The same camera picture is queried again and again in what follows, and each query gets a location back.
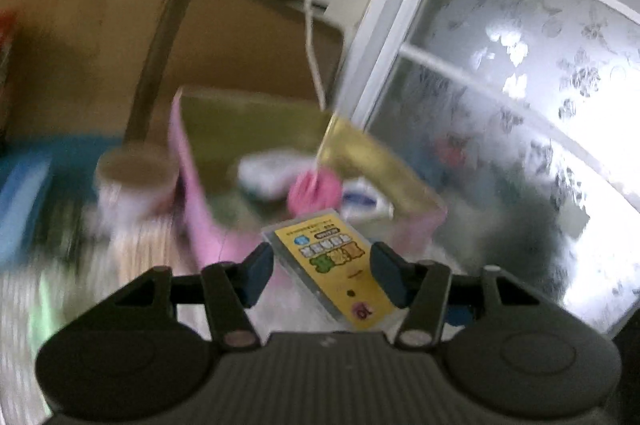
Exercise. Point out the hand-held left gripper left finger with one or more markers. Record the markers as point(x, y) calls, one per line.
point(257, 275)

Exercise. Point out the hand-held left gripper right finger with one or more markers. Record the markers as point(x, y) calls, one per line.
point(387, 277)

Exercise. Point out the yellow card packet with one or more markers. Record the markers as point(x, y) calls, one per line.
point(325, 265)

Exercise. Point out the pink tin box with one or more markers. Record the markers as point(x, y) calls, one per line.
point(200, 215)

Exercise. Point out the pink soft cloth ball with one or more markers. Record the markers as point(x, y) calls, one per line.
point(315, 192)

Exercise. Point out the white round can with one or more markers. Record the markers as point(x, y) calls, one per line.
point(137, 185)

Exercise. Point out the white tissue packet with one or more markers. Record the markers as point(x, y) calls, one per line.
point(265, 175)

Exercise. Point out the white patterned tablecloth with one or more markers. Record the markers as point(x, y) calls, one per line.
point(100, 285)

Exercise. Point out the blue textured mat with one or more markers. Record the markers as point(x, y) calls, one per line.
point(60, 185)

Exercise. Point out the frosted floral window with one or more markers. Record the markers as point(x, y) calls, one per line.
point(500, 80)

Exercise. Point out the brown tin lid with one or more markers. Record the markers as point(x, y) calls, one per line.
point(240, 40)

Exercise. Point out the brown cardboard sheet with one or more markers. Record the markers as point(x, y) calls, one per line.
point(75, 30)

